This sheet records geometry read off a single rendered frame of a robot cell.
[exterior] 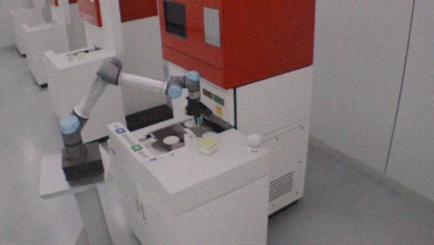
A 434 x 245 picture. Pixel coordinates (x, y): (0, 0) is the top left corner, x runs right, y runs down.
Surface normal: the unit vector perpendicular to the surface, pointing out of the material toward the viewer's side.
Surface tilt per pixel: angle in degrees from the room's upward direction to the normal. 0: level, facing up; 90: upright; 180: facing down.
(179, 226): 90
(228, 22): 90
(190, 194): 90
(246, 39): 90
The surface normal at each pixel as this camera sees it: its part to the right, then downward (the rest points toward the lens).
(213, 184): 0.56, 0.35
